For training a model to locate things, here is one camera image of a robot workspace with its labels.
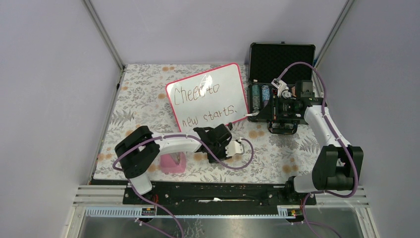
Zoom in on white slotted cable duct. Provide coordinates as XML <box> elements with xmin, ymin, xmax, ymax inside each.
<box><xmin>84</xmin><ymin>206</ymin><xmax>295</xmax><ymax>219</ymax></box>

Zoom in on floral tablecloth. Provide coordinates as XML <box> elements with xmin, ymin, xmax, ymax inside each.
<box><xmin>91</xmin><ymin>64</ymin><xmax>320</xmax><ymax>184</ymax></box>

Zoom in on pink framed whiteboard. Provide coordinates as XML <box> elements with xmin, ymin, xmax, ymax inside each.
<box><xmin>165</xmin><ymin>63</ymin><xmax>249</xmax><ymax>132</ymax></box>

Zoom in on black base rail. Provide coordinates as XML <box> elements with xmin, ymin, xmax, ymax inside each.
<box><xmin>122</xmin><ymin>177</ymin><xmax>317</xmax><ymax>217</ymax></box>

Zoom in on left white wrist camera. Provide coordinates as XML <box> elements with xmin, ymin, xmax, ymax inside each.
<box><xmin>225</xmin><ymin>140</ymin><xmax>245</xmax><ymax>157</ymax></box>

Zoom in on black poker chip case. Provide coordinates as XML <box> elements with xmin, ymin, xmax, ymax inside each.
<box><xmin>246</xmin><ymin>42</ymin><xmax>322</xmax><ymax>134</ymax></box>

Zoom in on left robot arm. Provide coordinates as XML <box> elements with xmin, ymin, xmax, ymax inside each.
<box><xmin>113</xmin><ymin>124</ymin><xmax>244</xmax><ymax>204</ymax></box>

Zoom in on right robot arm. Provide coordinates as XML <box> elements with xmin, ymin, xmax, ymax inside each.
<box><xmin>248</xmin><ymin>79</ymin><xmax>364</xmax><ymax>204</ymax></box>

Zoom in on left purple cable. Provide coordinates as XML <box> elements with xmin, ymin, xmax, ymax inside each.
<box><xmin>112</xmin><ymin>134</ymin><xmax>255</xmax><ymax>238</ymax></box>

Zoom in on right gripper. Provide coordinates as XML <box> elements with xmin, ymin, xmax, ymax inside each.
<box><xmin>256</xmin><ymin>94</ymin><xmax>299</xmax><ymax>120</ymax></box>

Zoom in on pink eraser holder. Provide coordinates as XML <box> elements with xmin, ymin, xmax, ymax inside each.
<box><xmin>160</xmin><ymin>152</ymin><xmax>186</xmax><ymax>174</ymax></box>

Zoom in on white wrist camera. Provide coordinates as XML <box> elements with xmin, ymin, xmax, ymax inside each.
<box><xmin>225</xmin><ymin>140</ymin><xmax>245</xmax><ymax>157</ymax></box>
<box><xmin>271</xmin><ymin>78</ymin><xmax>289</xmax><ymax>98</ymax></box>

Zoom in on red whiteboard marker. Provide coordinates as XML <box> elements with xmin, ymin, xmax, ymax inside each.
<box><xmin>244</xmin><ymin>113</ymin><xmax>259</xmax><ymax>117</ymax></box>

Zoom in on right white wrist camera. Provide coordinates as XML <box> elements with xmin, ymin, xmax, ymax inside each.
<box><xmin>271</xmin><ymin>78</ymin><xmax>289</xmax><ymax>98</ymax></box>

